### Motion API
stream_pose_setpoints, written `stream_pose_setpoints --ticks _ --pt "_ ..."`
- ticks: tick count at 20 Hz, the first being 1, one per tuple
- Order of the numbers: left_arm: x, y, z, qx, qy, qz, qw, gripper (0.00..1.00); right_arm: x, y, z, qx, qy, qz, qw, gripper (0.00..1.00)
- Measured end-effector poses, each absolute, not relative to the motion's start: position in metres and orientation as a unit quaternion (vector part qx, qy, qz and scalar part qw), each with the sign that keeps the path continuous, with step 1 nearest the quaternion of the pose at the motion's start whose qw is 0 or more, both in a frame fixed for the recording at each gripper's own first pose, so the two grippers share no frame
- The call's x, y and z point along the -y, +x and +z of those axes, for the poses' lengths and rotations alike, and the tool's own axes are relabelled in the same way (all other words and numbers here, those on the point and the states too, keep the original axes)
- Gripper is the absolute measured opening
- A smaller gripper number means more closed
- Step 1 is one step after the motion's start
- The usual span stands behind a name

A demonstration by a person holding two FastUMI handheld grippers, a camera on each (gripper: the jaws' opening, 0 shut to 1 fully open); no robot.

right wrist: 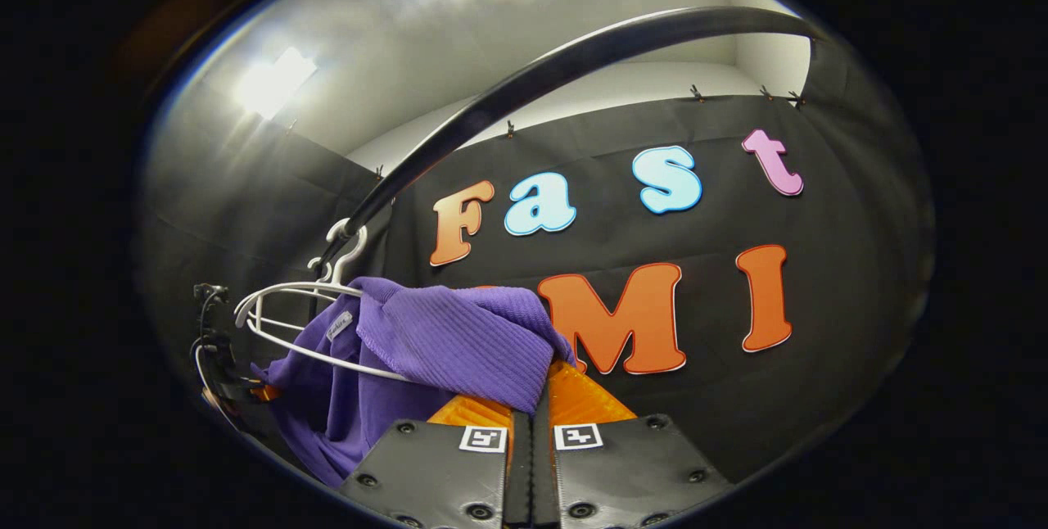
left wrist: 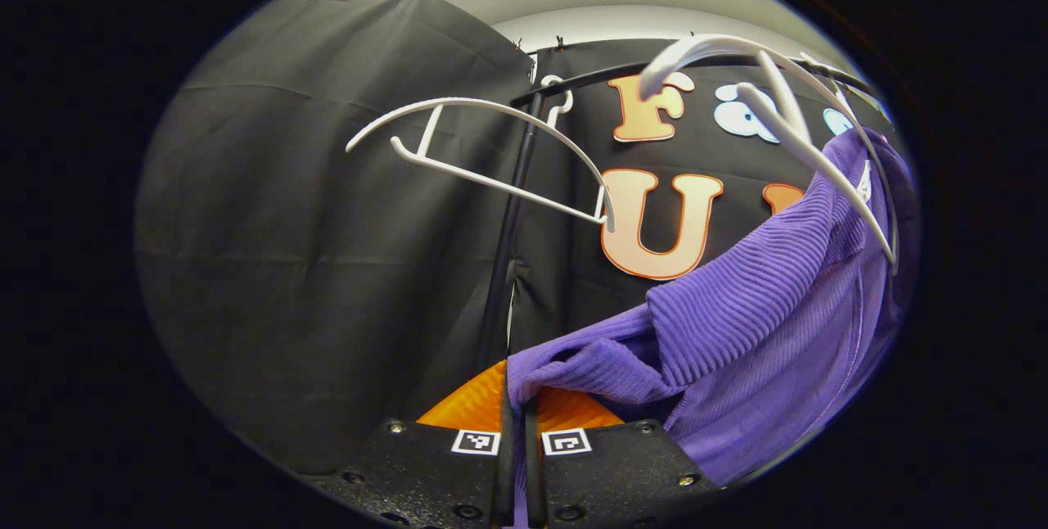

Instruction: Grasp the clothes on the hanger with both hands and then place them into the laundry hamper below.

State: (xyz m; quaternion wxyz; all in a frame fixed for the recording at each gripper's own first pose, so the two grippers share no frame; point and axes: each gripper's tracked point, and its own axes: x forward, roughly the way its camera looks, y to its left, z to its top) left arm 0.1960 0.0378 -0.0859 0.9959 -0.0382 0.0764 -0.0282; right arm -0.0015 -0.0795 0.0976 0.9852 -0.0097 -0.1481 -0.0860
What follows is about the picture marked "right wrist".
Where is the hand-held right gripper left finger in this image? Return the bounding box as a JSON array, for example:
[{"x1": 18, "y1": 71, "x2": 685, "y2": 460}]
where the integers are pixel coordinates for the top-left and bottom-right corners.
[{"x1": 338, "y1": 394, "x2": 534, "y2": 529}]

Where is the purple ribbed shirt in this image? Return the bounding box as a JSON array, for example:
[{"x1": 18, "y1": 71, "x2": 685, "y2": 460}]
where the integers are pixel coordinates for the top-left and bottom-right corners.
[{"x1": 250, "y1": 275, "x2": 578, "y2": 489}]

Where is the black backdrop cloth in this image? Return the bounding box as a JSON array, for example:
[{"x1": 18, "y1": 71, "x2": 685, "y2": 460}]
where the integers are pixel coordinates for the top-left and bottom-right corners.
[
  {"x1": 139, "y1": 79, "x2": 394, "y2": 464},
  {"x1": 360, "y1": 91, "x2": 934, "y2": 485}
]

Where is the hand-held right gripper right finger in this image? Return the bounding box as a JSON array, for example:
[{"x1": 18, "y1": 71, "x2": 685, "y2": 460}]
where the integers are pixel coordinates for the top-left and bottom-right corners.
[{"x1": 532, "y1": 359, "x2": 735, "y2": 529}]

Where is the ceiling light panel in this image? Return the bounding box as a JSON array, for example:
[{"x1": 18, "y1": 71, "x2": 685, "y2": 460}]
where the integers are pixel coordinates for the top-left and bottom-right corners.
[{"x1": 233, "y1": 46, "x2": 318, "y2": 120}]

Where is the black clothes rail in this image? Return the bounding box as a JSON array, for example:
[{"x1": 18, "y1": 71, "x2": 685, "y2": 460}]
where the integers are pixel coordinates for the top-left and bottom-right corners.
[{"x1": 314, "y1": 5, "x2": 824, "y2": 272}]

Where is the white plastic hanger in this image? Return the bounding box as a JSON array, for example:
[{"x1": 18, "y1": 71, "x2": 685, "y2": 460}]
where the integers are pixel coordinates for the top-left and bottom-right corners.
[
  {"x1": 233, "y1": 218, "x2": 414, "y2": 384},
  {"x1": 254, "y1": 255, "x2": 345, "y2": 333}
]

